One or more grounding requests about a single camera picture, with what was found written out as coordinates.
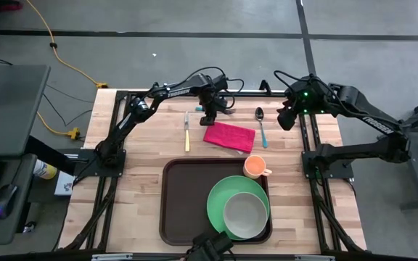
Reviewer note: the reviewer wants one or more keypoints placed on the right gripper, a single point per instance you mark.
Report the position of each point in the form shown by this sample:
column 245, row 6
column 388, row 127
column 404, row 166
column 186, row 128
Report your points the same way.
column 295, row 106

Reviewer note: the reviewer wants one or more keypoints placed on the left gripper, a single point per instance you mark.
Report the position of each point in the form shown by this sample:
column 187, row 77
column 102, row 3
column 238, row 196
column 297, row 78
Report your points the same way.
column 214, row 99

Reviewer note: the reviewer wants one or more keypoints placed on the red cloth napkin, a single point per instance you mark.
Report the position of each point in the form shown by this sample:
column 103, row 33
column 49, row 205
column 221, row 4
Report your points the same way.
column 229, row 137

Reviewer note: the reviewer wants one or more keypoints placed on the green plate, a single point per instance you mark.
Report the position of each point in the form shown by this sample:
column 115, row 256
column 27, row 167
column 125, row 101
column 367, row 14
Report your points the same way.
column 218, row 195

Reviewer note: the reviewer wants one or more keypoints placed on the beige bowl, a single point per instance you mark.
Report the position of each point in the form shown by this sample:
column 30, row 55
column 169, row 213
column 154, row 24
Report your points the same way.
column 245, row 215

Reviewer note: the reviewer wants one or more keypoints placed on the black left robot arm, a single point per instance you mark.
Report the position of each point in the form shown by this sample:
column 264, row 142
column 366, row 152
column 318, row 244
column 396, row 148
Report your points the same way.
column 180, row 90

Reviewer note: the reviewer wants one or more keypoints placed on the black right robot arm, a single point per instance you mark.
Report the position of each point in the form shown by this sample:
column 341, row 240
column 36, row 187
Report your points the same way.
column 368, row 119

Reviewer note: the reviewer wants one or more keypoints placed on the brown plastic tray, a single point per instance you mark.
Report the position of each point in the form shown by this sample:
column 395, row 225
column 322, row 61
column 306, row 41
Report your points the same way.
column 183, row 203

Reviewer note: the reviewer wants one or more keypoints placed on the white box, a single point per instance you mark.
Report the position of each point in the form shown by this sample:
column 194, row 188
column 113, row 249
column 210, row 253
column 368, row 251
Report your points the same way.
column 64, row 185

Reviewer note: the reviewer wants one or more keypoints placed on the yellow and white bottle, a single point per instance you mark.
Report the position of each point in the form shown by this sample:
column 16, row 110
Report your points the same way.
column 47, row 170

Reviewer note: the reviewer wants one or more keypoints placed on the grey desk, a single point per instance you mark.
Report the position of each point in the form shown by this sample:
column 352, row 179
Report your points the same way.
column 9, row 108

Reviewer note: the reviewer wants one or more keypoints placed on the black computer mouse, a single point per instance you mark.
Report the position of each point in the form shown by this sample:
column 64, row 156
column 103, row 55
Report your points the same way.
column 4, row 201

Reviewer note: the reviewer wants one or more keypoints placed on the dark reddish object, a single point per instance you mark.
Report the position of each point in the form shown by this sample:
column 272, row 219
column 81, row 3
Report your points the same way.
column 7, row 5

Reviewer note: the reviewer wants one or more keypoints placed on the black bracket clamp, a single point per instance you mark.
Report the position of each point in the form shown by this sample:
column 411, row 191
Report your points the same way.
column 265, row 87

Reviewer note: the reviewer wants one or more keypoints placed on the black table-level camera mount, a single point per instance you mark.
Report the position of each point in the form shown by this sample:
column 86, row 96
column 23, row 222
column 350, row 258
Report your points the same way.
column 209, row 246

